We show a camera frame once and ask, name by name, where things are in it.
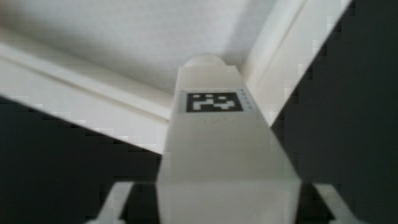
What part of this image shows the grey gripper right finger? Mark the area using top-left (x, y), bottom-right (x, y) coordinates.
top-left (295, 183), bottom-right (368, 224)

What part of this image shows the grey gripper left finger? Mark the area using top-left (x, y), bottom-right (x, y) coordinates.
top-left (82, 181), bottom-right (162, 224)

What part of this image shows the white desk leg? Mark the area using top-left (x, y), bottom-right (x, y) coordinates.
top-left (156, 55), bottom-right (302, 224)

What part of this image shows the white desk top tray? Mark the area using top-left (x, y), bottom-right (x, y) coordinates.
top-left (0, 0), bottom-right (353, 152)

